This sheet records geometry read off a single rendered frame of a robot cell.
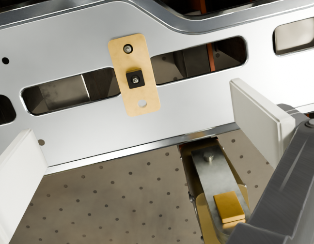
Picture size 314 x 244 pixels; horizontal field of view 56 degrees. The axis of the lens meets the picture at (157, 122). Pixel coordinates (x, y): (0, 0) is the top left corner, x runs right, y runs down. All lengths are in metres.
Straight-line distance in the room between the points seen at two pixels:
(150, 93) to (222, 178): 0.12
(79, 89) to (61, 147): 0.07
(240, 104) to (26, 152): 0.13
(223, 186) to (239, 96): 0.17
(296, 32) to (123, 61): 0.19
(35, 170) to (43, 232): 0.66
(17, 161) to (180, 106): 0.20
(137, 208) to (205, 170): 0.45
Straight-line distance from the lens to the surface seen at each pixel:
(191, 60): 0.45
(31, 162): 0.19
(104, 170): 0.71
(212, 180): 0.33
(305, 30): 0.37
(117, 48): 0.30
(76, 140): 0.34
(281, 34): 0.35
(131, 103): 0.32
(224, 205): 0.30
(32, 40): 0.32
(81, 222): 0.81
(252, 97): 0.16
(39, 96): 0.58
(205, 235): 0.37
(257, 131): 0.16
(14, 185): 0.17
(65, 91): 0.34
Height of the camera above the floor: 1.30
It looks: 67 degrees down
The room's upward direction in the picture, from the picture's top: 169 degrees clockwise
